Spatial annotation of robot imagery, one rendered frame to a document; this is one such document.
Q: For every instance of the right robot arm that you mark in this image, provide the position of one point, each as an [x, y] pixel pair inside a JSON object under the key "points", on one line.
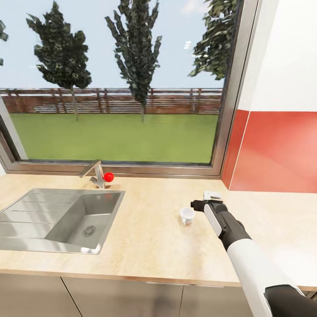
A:
{"points": [[269, 291]]}

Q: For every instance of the coffee cup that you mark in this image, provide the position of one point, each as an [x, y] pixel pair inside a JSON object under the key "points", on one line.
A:
{"points": [[187, 215]]}

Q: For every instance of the drop in sink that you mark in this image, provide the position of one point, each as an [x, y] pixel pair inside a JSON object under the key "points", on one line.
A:
{"points": [[74, 221]]}

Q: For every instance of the cabinet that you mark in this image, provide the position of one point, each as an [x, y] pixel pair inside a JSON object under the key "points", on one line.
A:
{"points": [[56, 296]]}

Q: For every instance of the fixed window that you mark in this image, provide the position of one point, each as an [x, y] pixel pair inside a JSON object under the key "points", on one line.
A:
{"points": [[149, 87]]}

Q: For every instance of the countertop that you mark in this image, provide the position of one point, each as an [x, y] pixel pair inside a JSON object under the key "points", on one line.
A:
{"points": [[148, 242], [297, 213]]}

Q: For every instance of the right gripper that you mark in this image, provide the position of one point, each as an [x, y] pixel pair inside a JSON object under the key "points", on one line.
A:
{"points": [[198, 205]]}

